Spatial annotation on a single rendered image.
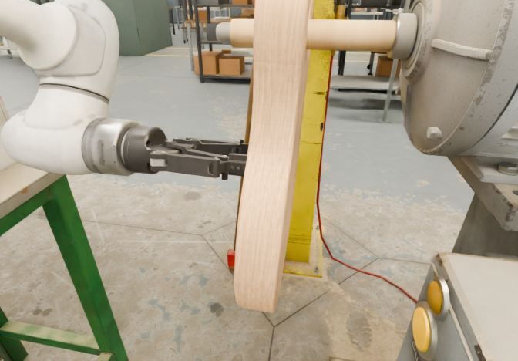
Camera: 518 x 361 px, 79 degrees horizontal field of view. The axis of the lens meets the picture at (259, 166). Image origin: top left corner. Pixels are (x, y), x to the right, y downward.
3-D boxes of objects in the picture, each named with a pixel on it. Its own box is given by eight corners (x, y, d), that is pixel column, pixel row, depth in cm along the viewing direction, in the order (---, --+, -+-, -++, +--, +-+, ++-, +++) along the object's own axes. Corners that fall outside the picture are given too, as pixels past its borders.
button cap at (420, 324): (427, 325, 25) (438, 301, 24) (439, 363, 23) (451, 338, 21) (409, 323, 26) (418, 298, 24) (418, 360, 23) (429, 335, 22)
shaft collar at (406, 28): (408, 18, 36) (421, 8, 32) (401, 60, 37) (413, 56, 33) (390, 18, 36) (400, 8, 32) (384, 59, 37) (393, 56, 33)
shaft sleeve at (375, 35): (390, 23, 36) (397, 17, 33) (386, 53, 37) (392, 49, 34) (237, 21, 39) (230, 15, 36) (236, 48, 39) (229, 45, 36)
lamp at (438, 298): (428, 295, 24) (438, 266, 22) (441, 332, 21) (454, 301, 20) (418, 293, 24) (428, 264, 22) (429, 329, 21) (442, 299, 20)
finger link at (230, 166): (216, 157, 43) (210, 163, 40) (252, 161, 43) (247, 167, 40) (216, 168, 44) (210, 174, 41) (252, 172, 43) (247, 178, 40)
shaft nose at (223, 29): (236, 24, 38) (230, 20, 36) (235, 45, 39) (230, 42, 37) (220, 24, 39) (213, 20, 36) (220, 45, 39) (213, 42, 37)
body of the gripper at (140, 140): (149, 164, 55) (200, 170, 53) (120, 179, 46) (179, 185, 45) (147, 121, 53) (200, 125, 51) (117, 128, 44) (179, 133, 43)
